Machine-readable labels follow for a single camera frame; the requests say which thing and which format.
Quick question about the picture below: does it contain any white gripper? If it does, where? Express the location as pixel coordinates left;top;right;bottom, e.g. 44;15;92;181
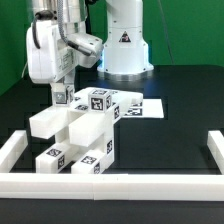
26;21;100;92

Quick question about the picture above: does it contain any white chair nut cube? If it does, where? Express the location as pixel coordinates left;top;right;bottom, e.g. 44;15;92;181
88;88;112;112
52;87;74;105

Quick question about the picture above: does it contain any white chair back frame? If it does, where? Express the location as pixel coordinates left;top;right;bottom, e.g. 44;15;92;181
29;87;143;147

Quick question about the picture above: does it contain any white chair seat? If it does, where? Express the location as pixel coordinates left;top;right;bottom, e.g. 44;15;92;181
53;99;116;168

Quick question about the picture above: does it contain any white left fence bar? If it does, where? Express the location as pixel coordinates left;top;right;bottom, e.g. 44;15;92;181
0;130;28;173

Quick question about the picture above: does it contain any white right fence bar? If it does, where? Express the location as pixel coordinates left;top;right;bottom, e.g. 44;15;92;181
207;130;224;175

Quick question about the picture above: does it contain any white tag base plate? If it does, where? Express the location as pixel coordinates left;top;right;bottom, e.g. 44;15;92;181
125;99;164;119

